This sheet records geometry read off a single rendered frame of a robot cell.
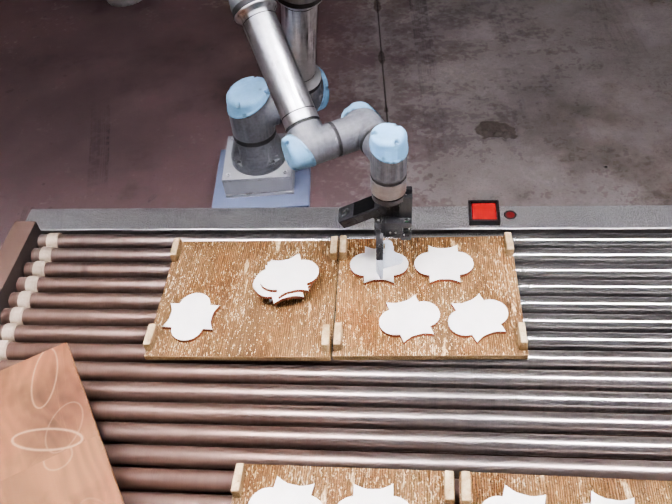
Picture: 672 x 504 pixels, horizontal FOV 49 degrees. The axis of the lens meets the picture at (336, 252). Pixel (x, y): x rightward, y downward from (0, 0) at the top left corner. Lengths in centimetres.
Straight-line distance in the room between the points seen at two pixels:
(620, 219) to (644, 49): 250
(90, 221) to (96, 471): 83
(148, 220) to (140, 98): 224
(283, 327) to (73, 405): 46
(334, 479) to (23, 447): 58
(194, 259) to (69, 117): 247
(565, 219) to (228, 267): 83
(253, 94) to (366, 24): 265
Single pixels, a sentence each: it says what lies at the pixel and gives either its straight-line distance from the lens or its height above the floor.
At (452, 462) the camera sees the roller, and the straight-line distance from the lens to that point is 149.
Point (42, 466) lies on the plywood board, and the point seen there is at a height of 104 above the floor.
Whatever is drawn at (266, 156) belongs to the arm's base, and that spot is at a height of 99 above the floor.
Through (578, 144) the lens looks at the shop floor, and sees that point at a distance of 365.
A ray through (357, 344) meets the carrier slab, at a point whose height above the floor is 94.
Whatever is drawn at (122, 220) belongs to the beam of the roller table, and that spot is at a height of 91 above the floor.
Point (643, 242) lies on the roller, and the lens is 192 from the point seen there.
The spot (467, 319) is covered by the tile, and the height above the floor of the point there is 95.
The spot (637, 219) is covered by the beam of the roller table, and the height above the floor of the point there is 92.
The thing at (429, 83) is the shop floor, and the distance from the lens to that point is 400.
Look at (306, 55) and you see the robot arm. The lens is 187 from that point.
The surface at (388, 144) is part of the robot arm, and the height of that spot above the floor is 132.
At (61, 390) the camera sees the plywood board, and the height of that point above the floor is 104.
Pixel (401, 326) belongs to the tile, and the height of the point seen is 95.
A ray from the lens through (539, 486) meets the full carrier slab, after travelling 146.
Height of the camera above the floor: 223
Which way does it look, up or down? 46 degrees down
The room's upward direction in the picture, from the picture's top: 7 degrees counter-clockwise
